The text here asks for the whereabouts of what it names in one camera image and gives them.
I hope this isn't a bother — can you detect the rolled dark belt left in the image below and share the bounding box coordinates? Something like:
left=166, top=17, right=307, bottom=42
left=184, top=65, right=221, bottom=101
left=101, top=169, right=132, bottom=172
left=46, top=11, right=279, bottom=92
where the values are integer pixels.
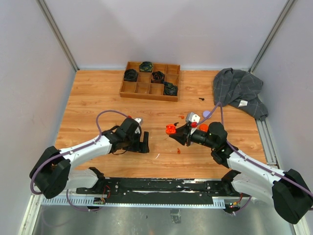
left=123, top=69, right=138, bottom=82

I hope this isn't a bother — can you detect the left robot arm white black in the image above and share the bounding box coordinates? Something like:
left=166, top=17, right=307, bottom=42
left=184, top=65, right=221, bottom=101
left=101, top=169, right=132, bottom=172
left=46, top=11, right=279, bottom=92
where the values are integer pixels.
left=29, top=117, right=149, bottom=199

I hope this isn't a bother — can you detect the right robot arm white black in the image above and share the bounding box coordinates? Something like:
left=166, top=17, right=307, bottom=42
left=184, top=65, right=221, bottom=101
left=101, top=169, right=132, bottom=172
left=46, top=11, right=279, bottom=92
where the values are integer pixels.
left=166, top=122, right=313, bottom=224

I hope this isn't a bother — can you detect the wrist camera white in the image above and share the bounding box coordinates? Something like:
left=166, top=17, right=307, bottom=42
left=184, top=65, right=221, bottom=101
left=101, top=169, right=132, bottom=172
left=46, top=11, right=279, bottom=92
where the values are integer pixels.
left=134, top=117, right=143, bottom=134
left=185, top=112, right=201, bottom=123

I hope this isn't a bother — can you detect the rolled dark belt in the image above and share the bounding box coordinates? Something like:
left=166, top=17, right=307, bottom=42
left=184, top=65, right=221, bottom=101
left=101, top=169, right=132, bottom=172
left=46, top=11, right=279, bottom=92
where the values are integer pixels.
left=151, top=71, right=165, bottom=84
left=123, top=69, right=138, bottom=82

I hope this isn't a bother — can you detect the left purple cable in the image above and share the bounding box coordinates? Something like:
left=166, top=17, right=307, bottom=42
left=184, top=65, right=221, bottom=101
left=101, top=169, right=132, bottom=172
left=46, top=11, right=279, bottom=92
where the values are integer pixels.
left=29, top=109, right=133, bottom=196

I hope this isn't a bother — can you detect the grey checked cloth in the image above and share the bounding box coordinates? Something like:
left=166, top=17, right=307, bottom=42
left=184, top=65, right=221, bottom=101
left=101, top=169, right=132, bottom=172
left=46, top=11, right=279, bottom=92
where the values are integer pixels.
left=213, top=68, right=268, bottom=121

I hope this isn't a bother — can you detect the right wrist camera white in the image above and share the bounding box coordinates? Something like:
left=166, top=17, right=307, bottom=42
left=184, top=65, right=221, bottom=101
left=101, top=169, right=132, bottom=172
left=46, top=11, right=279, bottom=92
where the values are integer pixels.
left=185, top=112, right=201, bottom=123

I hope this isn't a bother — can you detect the orange earbud charging case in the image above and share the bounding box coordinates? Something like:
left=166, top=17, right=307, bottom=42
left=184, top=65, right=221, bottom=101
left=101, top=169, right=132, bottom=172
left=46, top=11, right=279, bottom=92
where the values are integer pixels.
left=165, top=124, right=176, bottom=135

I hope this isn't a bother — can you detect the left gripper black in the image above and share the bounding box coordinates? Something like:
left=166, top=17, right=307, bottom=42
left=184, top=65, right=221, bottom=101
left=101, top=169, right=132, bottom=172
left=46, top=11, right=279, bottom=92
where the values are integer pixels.
left=123, top=130, right=149, bottom=153

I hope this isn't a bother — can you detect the lilac earbud charging case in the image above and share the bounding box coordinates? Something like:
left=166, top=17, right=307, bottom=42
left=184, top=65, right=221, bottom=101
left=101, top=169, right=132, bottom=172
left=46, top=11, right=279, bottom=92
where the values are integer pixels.
left=202, top=110, right=211, bottom=118

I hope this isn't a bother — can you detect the rolled green belt top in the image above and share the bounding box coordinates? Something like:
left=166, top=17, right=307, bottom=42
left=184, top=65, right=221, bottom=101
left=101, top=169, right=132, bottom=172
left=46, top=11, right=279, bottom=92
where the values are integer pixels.
left=139, top=61, right=154, bottom=72

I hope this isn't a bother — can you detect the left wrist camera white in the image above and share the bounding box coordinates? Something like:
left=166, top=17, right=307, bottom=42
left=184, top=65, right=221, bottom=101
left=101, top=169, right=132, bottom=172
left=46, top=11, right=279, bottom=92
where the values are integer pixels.
left=134, top=117, right=143, bottom=134

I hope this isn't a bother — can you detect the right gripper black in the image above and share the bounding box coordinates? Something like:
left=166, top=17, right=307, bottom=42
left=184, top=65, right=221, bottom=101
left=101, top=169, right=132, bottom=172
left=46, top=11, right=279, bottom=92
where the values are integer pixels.
left=169, top=123, right=216, bottom=149

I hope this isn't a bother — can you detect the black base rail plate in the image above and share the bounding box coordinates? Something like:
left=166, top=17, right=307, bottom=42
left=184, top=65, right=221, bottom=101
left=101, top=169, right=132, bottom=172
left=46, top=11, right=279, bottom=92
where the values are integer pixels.
left=76, top=177, right=240, bottom=206

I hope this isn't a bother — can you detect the rolled dark belt centre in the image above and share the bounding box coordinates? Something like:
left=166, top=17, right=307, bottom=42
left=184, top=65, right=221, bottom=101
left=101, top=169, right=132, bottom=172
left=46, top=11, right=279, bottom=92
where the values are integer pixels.
left=151, top=71, right=165, bottom=84

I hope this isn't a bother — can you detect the wooden compartment tray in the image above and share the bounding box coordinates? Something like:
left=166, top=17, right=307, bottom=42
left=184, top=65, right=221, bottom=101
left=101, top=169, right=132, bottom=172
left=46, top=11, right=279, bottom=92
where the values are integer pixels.
left=119, top=61, right=180, bottom=102

